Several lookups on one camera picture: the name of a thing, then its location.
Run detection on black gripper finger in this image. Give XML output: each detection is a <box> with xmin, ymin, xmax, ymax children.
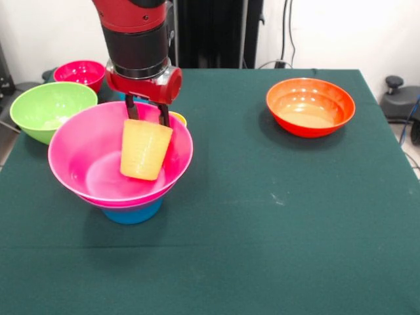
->
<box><xmin>123</xmin><ymin>93</ymin><xmax>140</xmax><ymax>121</ymax></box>
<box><xmin>156</xmin><ymin>102</ymin><xmax>171</xmax><ymax>129</ymax></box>

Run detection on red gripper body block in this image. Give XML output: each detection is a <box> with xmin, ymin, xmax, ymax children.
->
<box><xmin>104</xmin><ymin>64</ymin><xmax>183</xmax><ymax>106</ymax></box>

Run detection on orange-yellow cup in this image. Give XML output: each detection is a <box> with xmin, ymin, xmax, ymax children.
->
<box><xmin>169</xmin><ymin>111</ymin><xmax>188</xmax><ymax>128</ymax></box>

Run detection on pale yellow translucent cup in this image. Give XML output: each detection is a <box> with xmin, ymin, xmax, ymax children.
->
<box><xmin>119</xmin><ymin>118</ymin><xmax>174</xmax><ymax>181</ymax></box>

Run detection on large pink bowl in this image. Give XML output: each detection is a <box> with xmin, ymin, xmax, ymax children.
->
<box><xmin>47</xmin><ymin>100</ymin><xmax>194</xmax><ymax>208</ymax></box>

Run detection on large green bowl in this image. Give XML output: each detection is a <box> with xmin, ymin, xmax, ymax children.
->
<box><xmin>9</xmin><ymin>81</ymin><xmax>98</xmax><ymax>146</ymax></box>

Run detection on small pink-red bowl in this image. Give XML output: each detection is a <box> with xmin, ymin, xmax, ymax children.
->
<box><xmin>52</xmin><ymin>60</ymin><xmax>106</xmax><ymax>94</ymax></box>

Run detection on blue bowl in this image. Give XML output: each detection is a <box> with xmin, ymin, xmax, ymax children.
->
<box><xmin>102</xmin><ymin>196</ymin><xmax>164</xmax><ymax>225</ymax></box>

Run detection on black grey floor stand base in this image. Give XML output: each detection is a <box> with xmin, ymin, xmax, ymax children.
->
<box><xmin>379</xmin><ymin>75</ymin><xmax>420</xmax><ymax>124</ymax></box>
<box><xmin>0</xmin><ymin>68</ymin><xmax>53</xmax><ymax>132</ymax></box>

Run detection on orange bowl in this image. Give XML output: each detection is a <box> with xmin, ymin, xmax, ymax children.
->
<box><xmin>266</xmin><ymin>77</ymin><xmax>356</xmax><ymax>138</ymax></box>

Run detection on dark green table cloth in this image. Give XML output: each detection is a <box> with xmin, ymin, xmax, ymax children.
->
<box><xmin>0</xmin><ymin>67</ymin><xmax>420</xmax><ymax>315</ymax></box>

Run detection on black wall cable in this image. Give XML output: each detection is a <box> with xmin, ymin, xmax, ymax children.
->
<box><xmin>280</xmin><ymin>0</ymin><xmax>298</xmax><ymax>68</ymax></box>

